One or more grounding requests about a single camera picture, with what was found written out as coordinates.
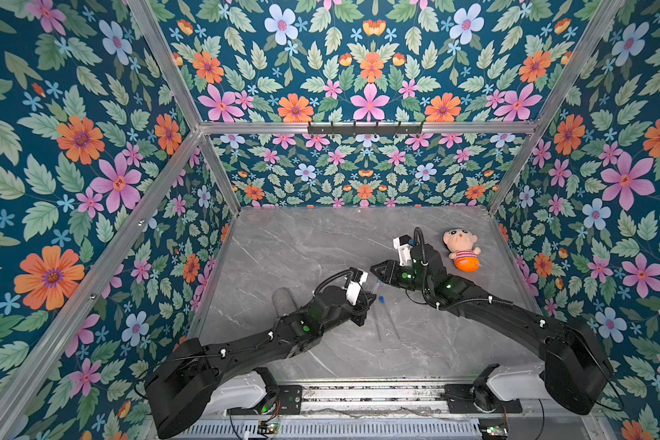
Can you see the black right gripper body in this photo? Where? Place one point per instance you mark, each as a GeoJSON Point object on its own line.
{"type": "Point", "coordinates": [392, 269]}

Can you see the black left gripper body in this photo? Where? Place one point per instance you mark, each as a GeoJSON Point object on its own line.
{"type": "Point", "coordinates": [354, 312]}

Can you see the clear test tube blue stopper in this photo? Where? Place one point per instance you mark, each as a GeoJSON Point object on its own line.
{"type": "Point", "coordinates": [377, 327]}
{"type": "Point", "coordinates": [376, 287]}
{"type": "Point", "coordinates": [386, 308]}

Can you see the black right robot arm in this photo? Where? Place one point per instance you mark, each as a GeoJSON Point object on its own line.
{"type": "Point", "coordinates": [573, 369]}

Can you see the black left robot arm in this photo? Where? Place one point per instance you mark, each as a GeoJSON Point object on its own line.
{"type": "Point", "coordinates": [181, 386]}

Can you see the plush doll orange pants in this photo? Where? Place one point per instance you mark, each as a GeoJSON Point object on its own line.
{"type": "Point", "coordinates": [462, 249]}

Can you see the grey oval stone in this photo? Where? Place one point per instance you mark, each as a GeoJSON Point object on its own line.
{"type": "Point", "coordinates": [283, 302]}

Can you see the white ventilation grille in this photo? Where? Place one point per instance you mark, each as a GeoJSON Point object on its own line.
{"type": "Point", "coordinates": [402, 428]}

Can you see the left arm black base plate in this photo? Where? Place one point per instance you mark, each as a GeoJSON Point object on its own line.
{"type": "Point", "coordinates": [285, 399]}

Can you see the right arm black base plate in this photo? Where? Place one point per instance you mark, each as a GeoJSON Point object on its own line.
{"type": "Point", "coordinates": [468, 399]}

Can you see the metal hook rail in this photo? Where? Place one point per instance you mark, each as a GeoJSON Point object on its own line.
{"type": "Point", "coordinates": [371, 128]}

